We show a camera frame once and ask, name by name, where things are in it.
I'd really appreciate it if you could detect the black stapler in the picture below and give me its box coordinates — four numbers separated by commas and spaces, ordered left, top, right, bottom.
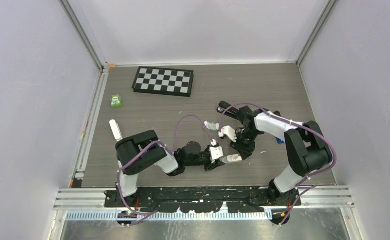
216, 101, 243, 121

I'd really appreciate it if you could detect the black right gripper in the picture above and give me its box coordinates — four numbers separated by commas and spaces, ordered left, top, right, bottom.
230, 128, 260, 160

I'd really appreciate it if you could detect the green toy block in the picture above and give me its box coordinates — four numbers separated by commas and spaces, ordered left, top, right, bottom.
110, 94, 122, 108

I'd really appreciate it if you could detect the white stapler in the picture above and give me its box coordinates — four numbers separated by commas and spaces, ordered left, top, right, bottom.
109, 119, 123, 142

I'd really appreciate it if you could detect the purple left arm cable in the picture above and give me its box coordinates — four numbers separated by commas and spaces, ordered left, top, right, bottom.
116, 114, 215, 221

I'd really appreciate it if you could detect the white staple box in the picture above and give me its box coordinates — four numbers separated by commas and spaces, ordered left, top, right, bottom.
220, 154, 242, 164

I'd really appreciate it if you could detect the slotted cable duct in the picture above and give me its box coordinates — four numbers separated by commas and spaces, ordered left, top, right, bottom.
65, 209, 272, 222

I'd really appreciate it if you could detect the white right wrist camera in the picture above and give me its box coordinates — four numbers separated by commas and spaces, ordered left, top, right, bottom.
218, 125, 237, 143

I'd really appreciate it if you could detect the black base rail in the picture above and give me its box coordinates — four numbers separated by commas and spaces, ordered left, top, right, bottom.
104, 186, 301, 214

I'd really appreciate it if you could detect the black white chessboard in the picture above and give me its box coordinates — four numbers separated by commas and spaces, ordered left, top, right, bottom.
132, 66, 194, 98

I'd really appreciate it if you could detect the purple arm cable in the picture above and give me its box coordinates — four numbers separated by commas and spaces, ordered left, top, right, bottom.
218, 101, 337, 226
116, 114, 215, 221

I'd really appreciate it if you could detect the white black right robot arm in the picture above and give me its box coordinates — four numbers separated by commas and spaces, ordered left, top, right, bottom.
226, 106, 333, 205

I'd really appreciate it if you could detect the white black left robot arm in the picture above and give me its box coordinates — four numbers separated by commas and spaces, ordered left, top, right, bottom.
112, 129, 224, 207

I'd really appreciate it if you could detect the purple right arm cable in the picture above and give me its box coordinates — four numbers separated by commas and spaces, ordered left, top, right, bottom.
218, 101, 337, 226

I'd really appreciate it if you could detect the blue stapler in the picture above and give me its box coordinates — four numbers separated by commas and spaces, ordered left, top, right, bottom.
276, 138, 284, 144

